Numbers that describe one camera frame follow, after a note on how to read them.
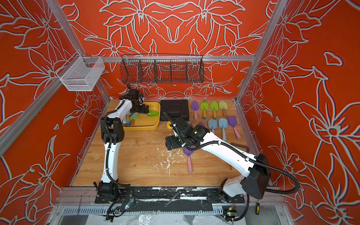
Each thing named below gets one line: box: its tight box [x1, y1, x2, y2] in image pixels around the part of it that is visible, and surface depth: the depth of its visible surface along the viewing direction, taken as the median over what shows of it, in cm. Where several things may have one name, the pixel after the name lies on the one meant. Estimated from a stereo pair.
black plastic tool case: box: [159, 99, 190, 122], surface depth 109 cm
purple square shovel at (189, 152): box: [182, 145, 194, 174], surface depth 85 cm
